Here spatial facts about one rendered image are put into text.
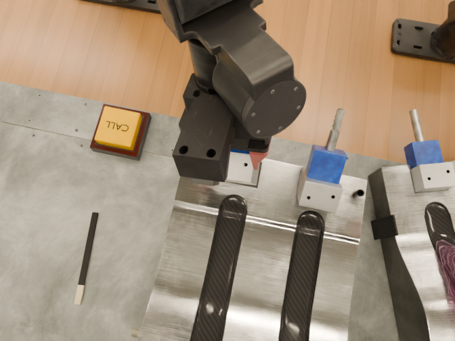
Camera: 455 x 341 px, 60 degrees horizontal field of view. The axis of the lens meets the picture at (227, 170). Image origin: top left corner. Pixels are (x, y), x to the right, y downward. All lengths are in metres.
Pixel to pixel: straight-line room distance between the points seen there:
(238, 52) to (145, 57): 0.45
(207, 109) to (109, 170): 0.33
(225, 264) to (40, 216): 0.31
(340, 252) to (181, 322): 0.23
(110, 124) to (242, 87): 0.38
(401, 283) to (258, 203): 0.24
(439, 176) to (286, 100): 0.37
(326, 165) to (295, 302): 0.19
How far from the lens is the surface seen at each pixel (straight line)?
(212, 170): 0.34
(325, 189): 0.52
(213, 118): 0.36
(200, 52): 0.36
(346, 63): 0.76
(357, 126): 0.71
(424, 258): 0.63
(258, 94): 0.29
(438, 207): 0.67
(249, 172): 0.49
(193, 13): 0.32
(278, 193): 0.55
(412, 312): 0.63
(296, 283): 0.55
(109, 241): 0.65
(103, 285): 0.65
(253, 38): 0.31
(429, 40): 0.83
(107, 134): 0.65
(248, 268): 0.54
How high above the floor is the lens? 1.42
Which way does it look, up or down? 75 degrees down
